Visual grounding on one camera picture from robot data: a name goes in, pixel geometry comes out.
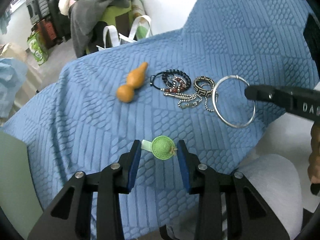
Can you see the orange gourd ornament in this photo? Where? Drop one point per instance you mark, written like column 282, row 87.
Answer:
column 135, row 80

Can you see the light blue bedding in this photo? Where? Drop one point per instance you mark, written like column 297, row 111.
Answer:
column 13, row 75

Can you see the silver bangle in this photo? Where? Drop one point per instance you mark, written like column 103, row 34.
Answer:
column 232, row 107

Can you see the blue textured blanket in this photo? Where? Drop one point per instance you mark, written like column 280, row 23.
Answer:
column 78, row 123

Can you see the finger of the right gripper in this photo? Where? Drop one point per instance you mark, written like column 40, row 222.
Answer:
column 281, row 95

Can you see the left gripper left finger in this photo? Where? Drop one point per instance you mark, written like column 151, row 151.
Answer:
column 69, row 214

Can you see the green plastic stool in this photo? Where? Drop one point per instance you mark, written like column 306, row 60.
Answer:
column 115, row 20

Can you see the black storage crate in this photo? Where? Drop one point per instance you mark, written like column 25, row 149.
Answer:
column 38, row 10

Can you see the black white patterned bangle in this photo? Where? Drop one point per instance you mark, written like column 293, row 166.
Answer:
column 203, row 86

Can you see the green hat hair clip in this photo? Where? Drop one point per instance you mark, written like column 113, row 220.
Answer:
column 162, row 147

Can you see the dotted rolled mat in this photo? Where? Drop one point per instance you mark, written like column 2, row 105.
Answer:
column 141, row 25

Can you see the person's right hand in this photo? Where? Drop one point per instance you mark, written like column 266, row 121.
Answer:
column 314, row 158

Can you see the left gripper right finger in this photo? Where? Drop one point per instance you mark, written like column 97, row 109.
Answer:
column 229, row 206

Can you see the grey towel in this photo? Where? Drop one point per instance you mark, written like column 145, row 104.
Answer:
column 85, row 14

